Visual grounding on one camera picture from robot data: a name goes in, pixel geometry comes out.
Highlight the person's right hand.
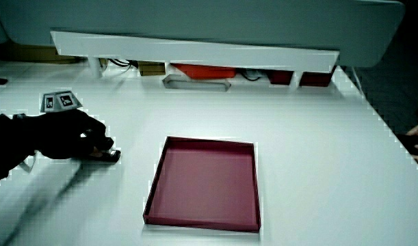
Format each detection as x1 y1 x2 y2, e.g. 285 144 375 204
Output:
26 90 115 161

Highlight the black stapler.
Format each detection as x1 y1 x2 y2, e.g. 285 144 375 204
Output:
81 137 122 163

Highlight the white desk shelf riser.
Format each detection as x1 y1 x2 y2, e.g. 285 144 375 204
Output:
50 30 341 79

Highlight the grey desk partition panel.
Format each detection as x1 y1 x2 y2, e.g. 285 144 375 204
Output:
0 0 406 68

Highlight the white desk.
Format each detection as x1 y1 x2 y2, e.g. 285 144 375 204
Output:
0 60 418 246

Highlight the brown wooden furniture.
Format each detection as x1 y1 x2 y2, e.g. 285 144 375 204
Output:
0 41 81 65

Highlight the yellow-brown box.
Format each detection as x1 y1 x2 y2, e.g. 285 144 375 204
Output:
138 61 166 77

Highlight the dark red shallow tray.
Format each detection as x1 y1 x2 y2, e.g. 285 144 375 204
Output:
142 136 262 234

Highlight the orange box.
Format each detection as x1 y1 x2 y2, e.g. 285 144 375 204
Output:
171 63 237 81

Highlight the dark red box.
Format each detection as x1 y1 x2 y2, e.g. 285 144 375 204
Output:
299 66 337 87
265 70 295 86

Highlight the black phone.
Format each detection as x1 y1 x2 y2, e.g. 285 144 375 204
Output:
395 133 418 157

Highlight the black cable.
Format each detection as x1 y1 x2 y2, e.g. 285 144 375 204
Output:
238 69 263 82
108 58 138 69

